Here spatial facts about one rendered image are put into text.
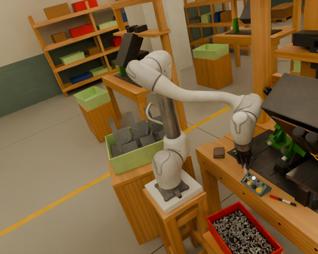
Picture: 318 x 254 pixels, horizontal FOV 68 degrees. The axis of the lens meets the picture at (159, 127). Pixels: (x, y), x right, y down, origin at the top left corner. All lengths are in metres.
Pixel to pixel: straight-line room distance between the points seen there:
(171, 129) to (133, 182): 0.67
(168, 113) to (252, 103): 0.48
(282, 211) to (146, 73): 0.99
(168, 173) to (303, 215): 0.72
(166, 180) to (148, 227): 0.97
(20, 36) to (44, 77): 1.21
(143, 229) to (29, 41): 6.35
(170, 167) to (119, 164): 0.65
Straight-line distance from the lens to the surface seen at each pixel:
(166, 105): 1.41
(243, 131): 1.14
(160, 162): 1.41
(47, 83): 7.83
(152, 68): 1.20
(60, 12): 7.26
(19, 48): 7.68
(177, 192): 1.52
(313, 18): 1.60
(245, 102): 1.25
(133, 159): 1.96
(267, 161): 1.71
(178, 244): 1.75
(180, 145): 1.53
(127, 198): 2.06
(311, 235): 1.37
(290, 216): 1.42
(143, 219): 2.27
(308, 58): 1.51
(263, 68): 1.92
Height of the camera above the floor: 2.01
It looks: 29 degrees down
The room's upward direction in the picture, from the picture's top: 15 degrees counter-clockwise
